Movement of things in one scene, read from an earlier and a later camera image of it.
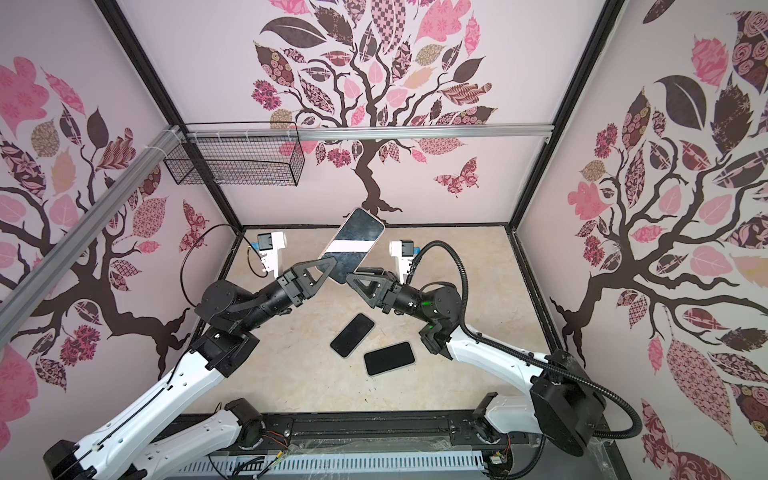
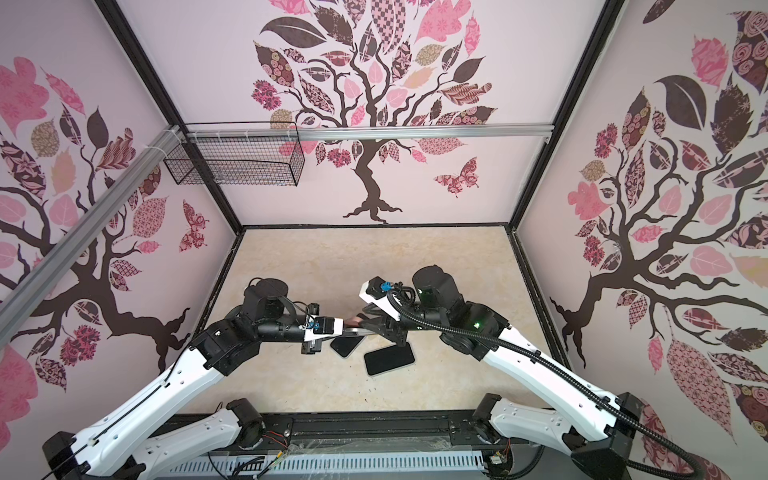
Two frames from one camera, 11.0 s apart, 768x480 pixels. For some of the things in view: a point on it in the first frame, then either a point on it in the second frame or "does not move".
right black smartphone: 388,358 does not move
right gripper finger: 371,287 → 384,326
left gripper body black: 278,296 → 311,348
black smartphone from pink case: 354,244 → 344,345
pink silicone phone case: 355,242 → 353,321
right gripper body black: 398,302 → 406,325
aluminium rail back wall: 368,134 does not move
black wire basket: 239,153 does not move
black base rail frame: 447,434 does not move
